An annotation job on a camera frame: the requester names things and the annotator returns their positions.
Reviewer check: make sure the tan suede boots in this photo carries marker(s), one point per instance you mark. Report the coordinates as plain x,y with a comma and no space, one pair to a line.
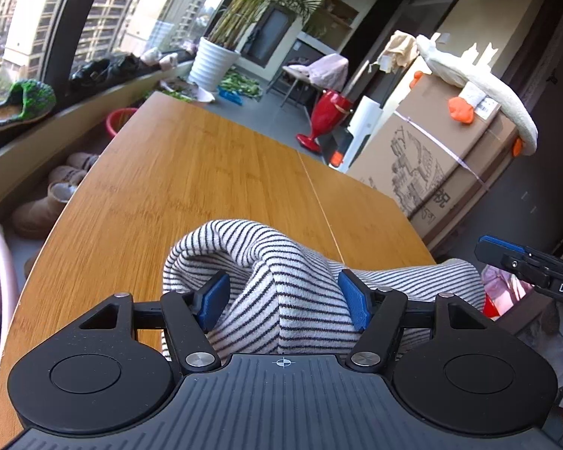
35,219

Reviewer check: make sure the black shoe on sill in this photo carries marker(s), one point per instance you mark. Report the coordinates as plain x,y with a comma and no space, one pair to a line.
90,74

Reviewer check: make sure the grey striped sweater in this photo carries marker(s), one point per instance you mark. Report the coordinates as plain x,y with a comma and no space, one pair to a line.
284,297

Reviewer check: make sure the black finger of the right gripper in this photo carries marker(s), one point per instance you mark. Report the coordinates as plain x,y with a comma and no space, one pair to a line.
543,271

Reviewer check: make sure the red plastic basin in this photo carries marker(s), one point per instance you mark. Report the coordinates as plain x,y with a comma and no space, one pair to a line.
117,119

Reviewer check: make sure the white ribbed plant pot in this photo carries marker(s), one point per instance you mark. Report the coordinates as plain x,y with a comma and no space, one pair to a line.
211,64

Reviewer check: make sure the large cardboard box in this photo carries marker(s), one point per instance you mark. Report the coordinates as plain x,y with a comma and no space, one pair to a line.
430,164

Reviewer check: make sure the folding chair with pink cloth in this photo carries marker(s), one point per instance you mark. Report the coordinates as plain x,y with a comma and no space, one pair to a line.
330,72

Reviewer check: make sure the green vegetables on floor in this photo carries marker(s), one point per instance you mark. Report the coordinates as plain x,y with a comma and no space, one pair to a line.
236,83

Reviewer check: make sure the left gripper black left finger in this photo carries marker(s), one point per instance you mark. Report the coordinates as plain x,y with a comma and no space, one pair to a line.
119,362

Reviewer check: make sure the white plush goose toy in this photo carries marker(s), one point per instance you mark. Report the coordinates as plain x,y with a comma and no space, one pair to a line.
456,71

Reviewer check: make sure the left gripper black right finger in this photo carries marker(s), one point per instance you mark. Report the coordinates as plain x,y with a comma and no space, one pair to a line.
447,363

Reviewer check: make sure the white basin with greens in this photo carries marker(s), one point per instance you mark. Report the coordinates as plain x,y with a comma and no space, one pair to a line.
184,90

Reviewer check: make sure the far green knitted slipper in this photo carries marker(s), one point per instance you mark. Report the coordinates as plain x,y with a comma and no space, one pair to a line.
28,101

